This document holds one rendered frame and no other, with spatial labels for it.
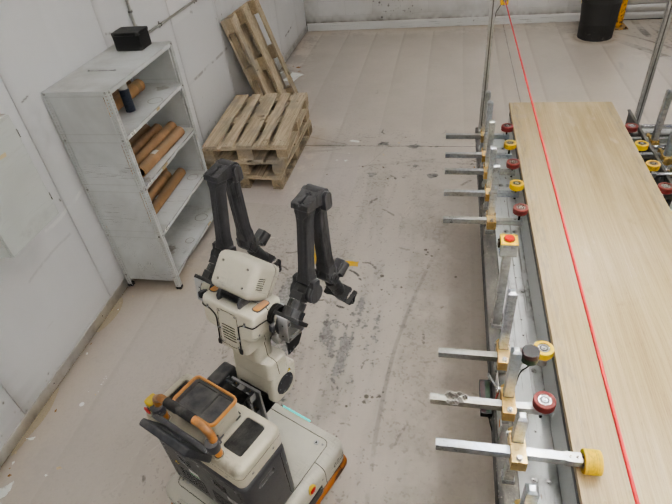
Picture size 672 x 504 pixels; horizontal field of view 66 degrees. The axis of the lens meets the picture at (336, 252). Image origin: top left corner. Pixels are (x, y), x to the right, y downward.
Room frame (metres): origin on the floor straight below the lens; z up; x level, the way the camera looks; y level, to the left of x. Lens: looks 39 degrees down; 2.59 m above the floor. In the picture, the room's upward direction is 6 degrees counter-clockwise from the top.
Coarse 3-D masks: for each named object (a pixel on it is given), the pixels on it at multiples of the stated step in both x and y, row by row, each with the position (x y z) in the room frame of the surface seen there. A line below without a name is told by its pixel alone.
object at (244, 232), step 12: (240, 168) 1.82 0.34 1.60; (228, 180) 1.81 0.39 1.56; (240, 180) 1.80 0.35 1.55; (228, 192) 1.82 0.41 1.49; (240, 192) 1.83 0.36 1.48; (240, 204) 1.82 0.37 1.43; (240, 216) 1.81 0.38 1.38; (240, 228) 1.81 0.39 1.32; (240, 240) 1.83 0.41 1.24; (252, 240) 1.82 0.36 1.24
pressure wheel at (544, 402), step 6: (534, 396) 1.11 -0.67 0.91; (540, 396) 1.11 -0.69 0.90; (546, 396) 1.11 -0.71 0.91; (552, 396) 1.10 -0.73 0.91; (534, 402) 1.09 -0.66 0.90; (540, 402) 1.08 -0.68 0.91; (546, 402) 1.08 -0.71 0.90; (552, 402) 1.08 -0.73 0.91; (540, 408) 1.06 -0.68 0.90; (546, 408) 1.05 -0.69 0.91; (552, 408) 1.05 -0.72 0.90
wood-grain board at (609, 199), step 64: (576, 128) 3.12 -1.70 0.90; (576, 192) 2.38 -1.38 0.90; (640, 192) 2.32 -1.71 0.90; (576, 256) 1.85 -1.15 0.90; (640, 256) 1.80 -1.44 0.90; (576, 320) 1.46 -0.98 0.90; (640, 320) 1.42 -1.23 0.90; (576, 384) 1.14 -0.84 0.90; (640, 384) 1.11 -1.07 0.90; (576, 448) 0.90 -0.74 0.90; (640, 448) 0.87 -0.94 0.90
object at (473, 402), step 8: (432, 400) 1.18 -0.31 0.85; (440, 400) 1.17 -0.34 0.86; (472, 400) 1.15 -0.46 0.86; (480, 400) 1.15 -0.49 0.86; (488, 400) 1.14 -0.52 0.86; (496, 400) 1.14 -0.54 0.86; (480, 408) 1.13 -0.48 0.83; (488, 408) 1.12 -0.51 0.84; (496, 408) 1.12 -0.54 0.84; (520, 408) 1.10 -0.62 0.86; (528, 408) 1.09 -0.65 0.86
